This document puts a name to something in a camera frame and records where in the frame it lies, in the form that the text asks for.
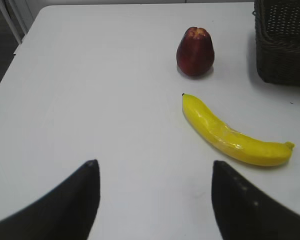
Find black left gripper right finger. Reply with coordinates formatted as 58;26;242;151
211;160;300;240

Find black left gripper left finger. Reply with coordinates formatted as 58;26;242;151
0;159;101;240

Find dark red apple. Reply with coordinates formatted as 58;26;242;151
176;27;215;77

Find black woven basket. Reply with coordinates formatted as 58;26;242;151
253;0;300;87

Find yellow banana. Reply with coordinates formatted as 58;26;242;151
182;93;295;167

